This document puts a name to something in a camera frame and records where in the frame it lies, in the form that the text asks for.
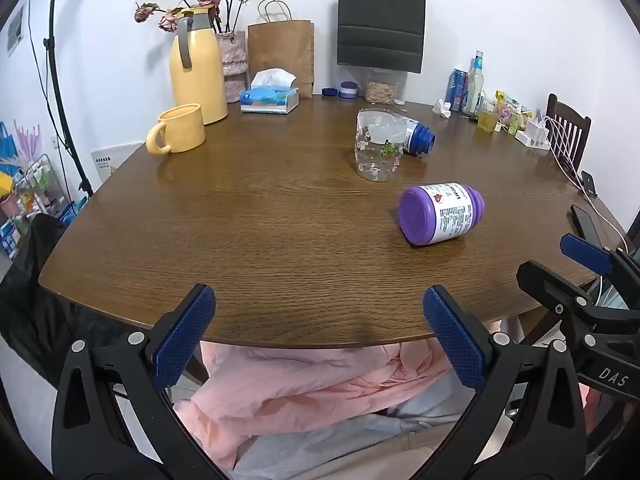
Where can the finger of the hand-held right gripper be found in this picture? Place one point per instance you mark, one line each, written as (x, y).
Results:
(582, 252)
(545, 280)

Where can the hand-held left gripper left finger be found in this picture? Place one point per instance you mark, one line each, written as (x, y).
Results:
(184, 342)

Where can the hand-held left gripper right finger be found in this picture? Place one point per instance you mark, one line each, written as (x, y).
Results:
(456, 342)

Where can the clear printed glass cup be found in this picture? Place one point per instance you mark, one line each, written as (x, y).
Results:
(379, 152)

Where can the black smartphone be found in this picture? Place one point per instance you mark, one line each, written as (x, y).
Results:
(585, 225)

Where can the small black charger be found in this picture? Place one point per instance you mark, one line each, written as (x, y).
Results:
(589, 184)

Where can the purple pill bottle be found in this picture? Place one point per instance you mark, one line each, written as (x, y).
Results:
(440, 215)

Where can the pink garment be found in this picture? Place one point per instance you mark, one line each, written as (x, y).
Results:
(300, 385)

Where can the white power strip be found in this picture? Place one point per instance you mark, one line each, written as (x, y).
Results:
(532, 135)

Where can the grey garment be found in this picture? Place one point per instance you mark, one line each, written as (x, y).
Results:
(350, 435)

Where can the dark wooden chair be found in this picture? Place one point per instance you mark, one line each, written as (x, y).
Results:
(567, 112)

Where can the colourful snack packets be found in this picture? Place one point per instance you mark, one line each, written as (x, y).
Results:
(510, 110)

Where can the glass of yellow liquid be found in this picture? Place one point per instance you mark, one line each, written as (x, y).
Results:
(487, 119)

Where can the blue-capped plastic bottle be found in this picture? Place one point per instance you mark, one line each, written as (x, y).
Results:
(419, 139)

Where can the white box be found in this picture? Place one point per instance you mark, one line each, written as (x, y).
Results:
(112, 160)

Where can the clear glass bottle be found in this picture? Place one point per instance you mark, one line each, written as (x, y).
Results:
(474, 87)

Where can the crumpled white tissue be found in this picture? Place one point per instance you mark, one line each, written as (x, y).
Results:
(442, 108)

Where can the blue drink carton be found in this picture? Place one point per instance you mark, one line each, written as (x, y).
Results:
(456, 87)

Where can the metal storage cart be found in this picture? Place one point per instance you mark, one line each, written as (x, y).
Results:
(35, 195)

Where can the yellow mug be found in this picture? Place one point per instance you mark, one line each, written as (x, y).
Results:
(180, 129)

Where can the black light stand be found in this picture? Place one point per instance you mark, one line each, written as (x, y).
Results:
(64, 125)

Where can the clear snack container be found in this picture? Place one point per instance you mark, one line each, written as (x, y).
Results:
(382, 89)

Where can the blue tissue box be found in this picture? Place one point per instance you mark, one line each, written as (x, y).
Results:
(267, 100)

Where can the yellow thermos jug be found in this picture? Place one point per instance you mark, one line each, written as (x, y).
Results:
(197, 75)

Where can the small purple white jar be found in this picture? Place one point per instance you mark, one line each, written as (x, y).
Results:
(347, 90)

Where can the pink glass vase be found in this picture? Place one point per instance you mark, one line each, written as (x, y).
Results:
(234, 67)

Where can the blue lid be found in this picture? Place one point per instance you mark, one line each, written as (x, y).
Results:
(329, 92)

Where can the brown paper bag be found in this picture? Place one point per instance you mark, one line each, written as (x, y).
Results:
(280, 50)

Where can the black paper bag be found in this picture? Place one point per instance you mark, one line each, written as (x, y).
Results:
(381, 15)

